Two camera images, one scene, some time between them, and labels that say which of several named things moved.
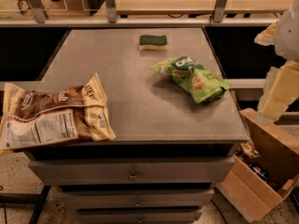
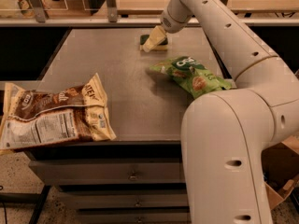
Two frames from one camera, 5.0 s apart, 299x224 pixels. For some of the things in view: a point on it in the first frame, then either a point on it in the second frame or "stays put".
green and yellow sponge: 149,43 stays put
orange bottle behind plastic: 24,6 stays put
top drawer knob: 133,177 stays put
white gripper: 288,35 → 168,21
